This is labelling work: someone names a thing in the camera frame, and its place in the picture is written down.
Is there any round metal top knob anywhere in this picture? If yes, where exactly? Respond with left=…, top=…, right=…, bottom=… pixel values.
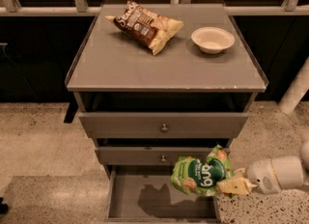
left=160, top=124, right=169, bottom=133

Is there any grey drawer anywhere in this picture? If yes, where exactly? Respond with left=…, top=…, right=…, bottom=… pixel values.
left=79, top=112, right=248, bottom=139
left=95, top=147, right=212, bottom=165
left=104, top=169, right=221, bottom=224

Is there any green rice chip bag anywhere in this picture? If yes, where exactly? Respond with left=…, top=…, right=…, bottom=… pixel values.
left=171, top=145, right=234, bottom=197

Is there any grey drawer cabinet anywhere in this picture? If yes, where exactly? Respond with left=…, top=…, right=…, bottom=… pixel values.
left=64, top=2, right=269, bottom=178

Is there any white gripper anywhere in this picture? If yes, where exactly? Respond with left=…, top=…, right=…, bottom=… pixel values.
left=216, top=159, right=281, bottom=195

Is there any grey bottom drawer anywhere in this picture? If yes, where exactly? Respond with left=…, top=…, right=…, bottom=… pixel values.
left=104, top=169, right=221, bottom=224

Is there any white paper bowl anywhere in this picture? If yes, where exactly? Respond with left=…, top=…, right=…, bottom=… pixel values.
left=191, top=27, right=235, bottom=54

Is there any brown yellow chip bag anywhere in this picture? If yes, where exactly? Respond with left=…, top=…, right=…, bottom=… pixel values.
left=105, top=1, right=183, bottom=55

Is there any white cylindrical robot post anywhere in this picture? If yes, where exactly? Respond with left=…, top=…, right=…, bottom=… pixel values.
left=278, top=57, right=309, bottom=114

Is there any round metal knob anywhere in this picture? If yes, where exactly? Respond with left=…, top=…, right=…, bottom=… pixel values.
left=160, top=124, right=169, bottom=133
left=160, top=155, right=166, bottom=163

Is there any grey top drawer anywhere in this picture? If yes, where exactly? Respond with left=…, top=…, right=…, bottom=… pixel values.
left=79, top=112, right=248, bottom=139

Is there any black shoe tip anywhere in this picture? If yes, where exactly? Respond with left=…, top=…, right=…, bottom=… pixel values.
left=0, top=197, right=9, bottom=214

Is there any round metal middle knob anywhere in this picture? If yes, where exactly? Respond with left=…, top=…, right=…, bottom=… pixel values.
left=160, top=155, right=166, bottom=163

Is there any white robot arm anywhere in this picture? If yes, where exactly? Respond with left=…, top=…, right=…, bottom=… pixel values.
left=217, top=142, right=309, bottom=195

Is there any grey middle drawer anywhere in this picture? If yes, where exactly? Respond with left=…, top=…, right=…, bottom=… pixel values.
left=95, top=147, right=212, bottom=165

